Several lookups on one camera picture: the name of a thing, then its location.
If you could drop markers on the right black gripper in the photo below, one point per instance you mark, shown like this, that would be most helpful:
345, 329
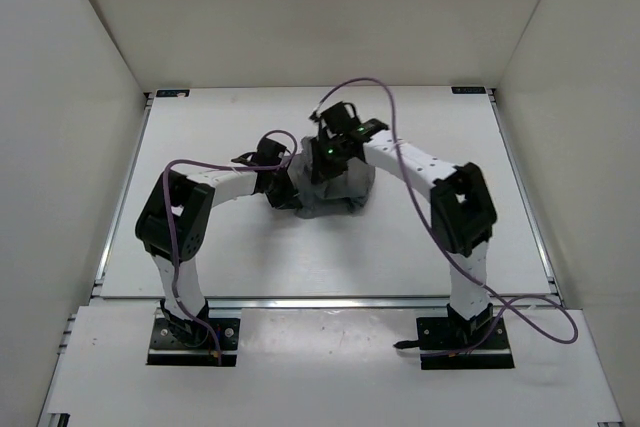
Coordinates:
323, 171

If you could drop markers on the grey pleated skirt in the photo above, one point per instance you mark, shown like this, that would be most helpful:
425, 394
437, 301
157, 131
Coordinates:
346, 194

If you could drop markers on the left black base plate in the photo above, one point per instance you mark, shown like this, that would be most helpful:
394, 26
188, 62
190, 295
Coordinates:
168, 347

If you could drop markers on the blue table sticker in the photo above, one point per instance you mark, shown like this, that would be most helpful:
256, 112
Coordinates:
468, 90
172, 93

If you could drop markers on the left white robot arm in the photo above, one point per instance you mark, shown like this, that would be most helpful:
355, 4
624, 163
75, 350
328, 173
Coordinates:
175, 217

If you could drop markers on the left blue table sticker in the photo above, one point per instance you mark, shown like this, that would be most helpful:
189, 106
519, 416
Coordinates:
172, 93

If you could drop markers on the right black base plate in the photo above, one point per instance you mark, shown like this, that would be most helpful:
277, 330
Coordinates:
441, 349

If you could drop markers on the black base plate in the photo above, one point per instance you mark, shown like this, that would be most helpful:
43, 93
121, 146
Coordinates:
168, 347
441, 349

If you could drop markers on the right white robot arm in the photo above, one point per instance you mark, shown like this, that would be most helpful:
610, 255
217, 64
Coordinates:
461, 208

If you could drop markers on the right blue table sticker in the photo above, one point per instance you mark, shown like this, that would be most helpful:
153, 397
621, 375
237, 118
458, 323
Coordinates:
468, 90

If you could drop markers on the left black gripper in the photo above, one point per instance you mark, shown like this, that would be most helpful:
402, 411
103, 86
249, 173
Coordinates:
288, 199

